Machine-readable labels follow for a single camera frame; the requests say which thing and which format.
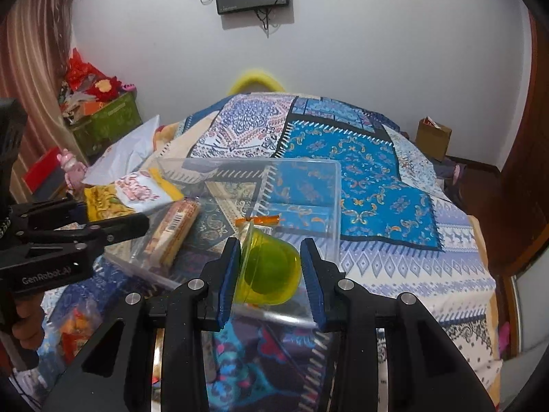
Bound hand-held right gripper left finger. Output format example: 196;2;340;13
40;237;242;412

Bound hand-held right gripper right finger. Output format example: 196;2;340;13
300;238;496;412

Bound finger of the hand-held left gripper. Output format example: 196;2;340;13
9;197;89;234
17;212;150;252

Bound green jelly cup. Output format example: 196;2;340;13
234;225;303;307

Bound clear plastic container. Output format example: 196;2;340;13
105;157;344;324

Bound person's left hand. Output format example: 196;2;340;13
13;298;46;367

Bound yellow green patterned packet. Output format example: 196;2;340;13
83;184;138;224

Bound yellow packet with pink print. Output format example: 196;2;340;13
112;167;185;214

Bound pink plush toy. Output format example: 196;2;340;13
58;148;89;190

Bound beige cracker packet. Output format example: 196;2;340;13
141;197;202;269

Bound red box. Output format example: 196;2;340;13
21;146;63;192

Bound small orange packet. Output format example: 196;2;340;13
235;215;286;228

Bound orange snack packet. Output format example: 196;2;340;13
47;300;104;361

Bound white pillow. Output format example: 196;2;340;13
81;114;161;185

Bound green storage crate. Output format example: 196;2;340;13
69;90;143;157

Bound blue printed blanket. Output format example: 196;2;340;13
40;90;504;412

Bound striped brown curtain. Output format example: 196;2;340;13
0;0;82;207

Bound purple cloth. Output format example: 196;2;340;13
433;157;466;194

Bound cardboard box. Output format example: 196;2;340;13
414;116;453;159

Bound pink cloth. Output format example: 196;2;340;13
500;320;513;355

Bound wooden door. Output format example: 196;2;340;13
484;9;549;275

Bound yellow ring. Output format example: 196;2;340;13
227;68;286;95

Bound black monitor cables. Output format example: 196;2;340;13
255;5;275;37

